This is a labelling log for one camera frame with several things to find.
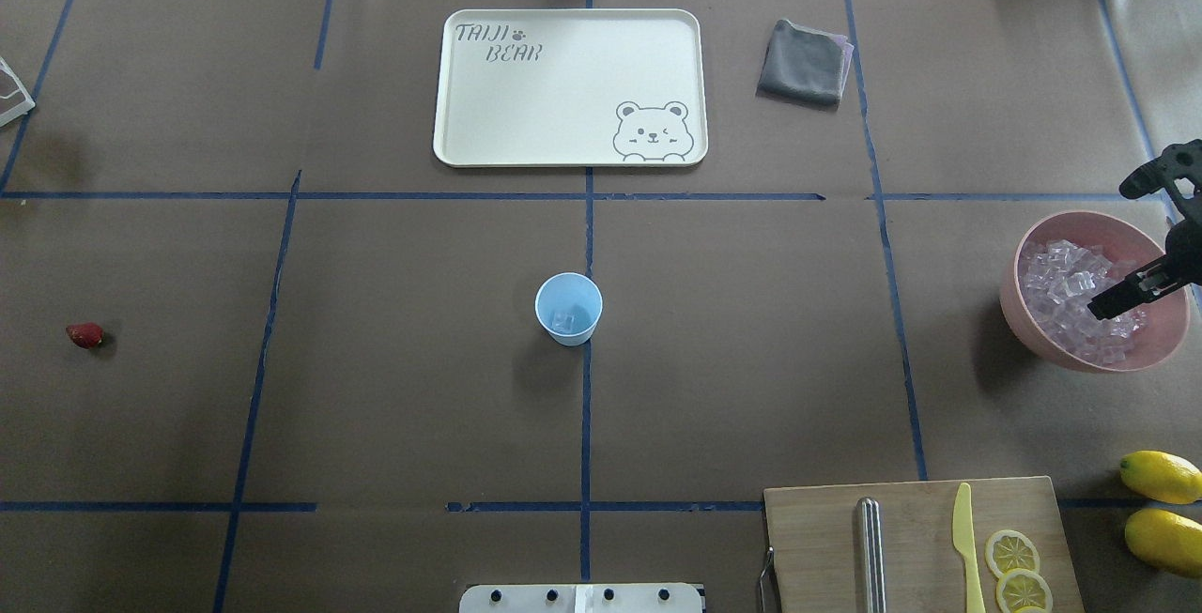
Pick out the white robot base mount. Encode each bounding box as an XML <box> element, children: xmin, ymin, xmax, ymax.
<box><xmin>458</xmin><ymin>582</ymin><xmax>707</xmax><ymax>612</ymax></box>

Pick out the grey folded cloth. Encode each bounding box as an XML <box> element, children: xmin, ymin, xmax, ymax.
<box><xmin>757</xmin><ymin>19</ymin><xmax>855</xmax><ymax>109</ymax></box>

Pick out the wooden cutting board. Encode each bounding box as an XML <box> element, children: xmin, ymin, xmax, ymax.
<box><xmin>763</xmin><ymin>476</ymin><xmax>1085</xmax><ymax>612</ymax></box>

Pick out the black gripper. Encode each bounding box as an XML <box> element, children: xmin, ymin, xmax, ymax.
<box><xmin>1087</xmin><ymin>219</ymin><xmax>1201</xmax><ymax>319</ymax></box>

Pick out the cream bear serving tray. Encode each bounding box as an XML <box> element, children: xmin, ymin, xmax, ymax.
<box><xmin>432</xmin><ymin>8</ymin><xmax>709</xmax><ymax>168</ymax></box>

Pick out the yellow plastic knife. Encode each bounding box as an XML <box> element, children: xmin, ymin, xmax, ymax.
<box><xmin>950</xmin><ymin>482</ymin><xmax>986</xmax><ymax>613</ymax></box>

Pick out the lemon slice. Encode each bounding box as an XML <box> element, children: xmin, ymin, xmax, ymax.
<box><xmin>994</xmin><ymin>569</ymin><xmax>1055</xmax><ymax>612</ymax></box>
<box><xmin>984</xmin><ymin>530</ymin><xmax>1042</xmax><ymax>581</ymax></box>

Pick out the white wire cup rack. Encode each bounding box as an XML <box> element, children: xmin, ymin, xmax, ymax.
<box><xmin>0</xmin><ymin>58</ymin><xmax>36</xmax><ymax>127</ymax></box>

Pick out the pink bowl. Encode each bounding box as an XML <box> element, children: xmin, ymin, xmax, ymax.
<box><xmin>999</xmin><ymin>210</ymin><xmax>1197</xmax><ymax>375</ymax></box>

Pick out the clear ice cubes pile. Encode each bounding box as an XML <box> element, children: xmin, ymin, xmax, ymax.
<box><xmin>1017</xmin><ymin>239</ymin><xmax>1148</xmax><ymax>367</ymax></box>

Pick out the red strawberry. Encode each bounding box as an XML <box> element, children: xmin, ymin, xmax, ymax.
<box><xmin>65</xmin><ymin>322</ymin><xmax>106</xmax><ymax>349</ymax></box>

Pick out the whole yellow lemon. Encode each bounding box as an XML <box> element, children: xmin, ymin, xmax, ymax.
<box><xmin>1117</xmin><ymin>450</ymin><xmax>1201</xmax><ymax>505</ymax></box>
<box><xmin>1123</xmin><ymin>508</ymin><xmax>1201</xmax><ymax>579</ymax></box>

